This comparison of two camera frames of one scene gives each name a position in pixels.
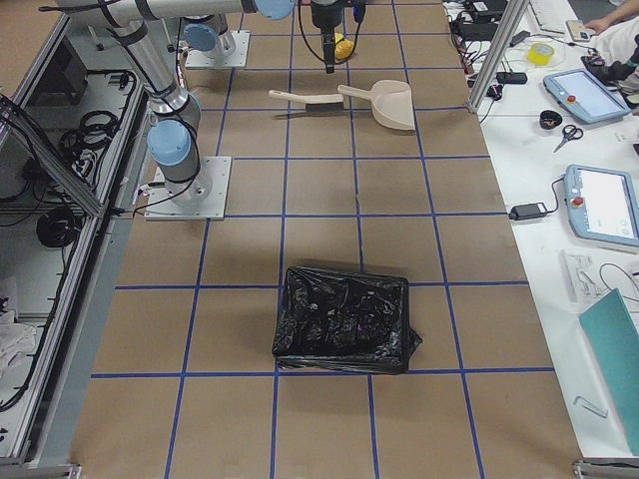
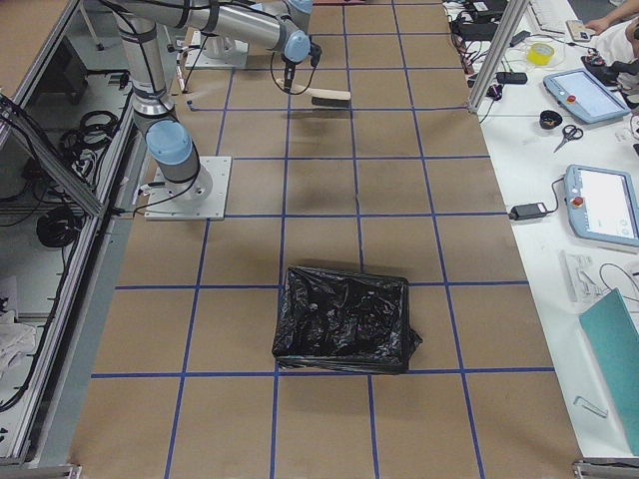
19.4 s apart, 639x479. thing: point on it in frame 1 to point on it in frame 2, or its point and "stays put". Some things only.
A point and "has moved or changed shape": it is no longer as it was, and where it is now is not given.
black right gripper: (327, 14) to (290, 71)
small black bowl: (549, 119) stays put
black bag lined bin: (343, 322) stays put
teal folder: (617, 338) stays put
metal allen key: (591, 406) stays put
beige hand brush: (325, 102) has moved or changed shape
